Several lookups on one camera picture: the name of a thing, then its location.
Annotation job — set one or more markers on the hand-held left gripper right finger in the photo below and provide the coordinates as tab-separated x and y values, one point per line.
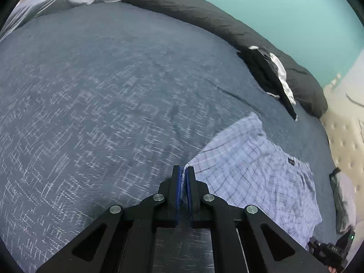
188	199

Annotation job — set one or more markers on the light blue checked shorts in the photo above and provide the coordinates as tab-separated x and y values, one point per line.
256	170

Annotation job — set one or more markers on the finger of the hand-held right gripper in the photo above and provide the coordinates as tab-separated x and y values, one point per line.
316	247

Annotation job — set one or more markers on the light grey bed sheet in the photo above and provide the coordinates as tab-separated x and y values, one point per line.
57	0

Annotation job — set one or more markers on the black garment with white trim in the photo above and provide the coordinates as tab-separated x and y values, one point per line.
264	74

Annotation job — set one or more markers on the cream tufted headboard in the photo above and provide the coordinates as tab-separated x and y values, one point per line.
344	136

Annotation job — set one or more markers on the dark blue patterned blanket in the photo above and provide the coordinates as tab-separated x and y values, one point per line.
99	91

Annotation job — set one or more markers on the dark grey bolster pillow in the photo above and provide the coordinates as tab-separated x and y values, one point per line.
199	8

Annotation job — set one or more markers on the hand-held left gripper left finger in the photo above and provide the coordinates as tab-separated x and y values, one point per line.
177	196

